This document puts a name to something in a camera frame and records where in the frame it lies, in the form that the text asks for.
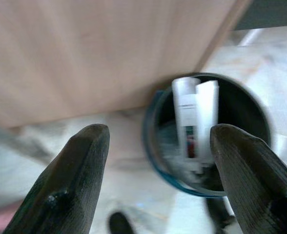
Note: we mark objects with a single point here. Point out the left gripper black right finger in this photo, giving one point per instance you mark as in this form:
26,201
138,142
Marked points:
253,185

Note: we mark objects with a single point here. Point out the long white carton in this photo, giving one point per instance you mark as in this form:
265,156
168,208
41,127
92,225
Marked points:
186,112

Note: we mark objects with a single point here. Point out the black round rubbish bin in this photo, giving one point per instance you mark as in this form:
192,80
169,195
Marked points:
243,117

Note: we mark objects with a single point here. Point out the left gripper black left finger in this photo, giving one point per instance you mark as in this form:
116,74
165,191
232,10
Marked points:
67,185

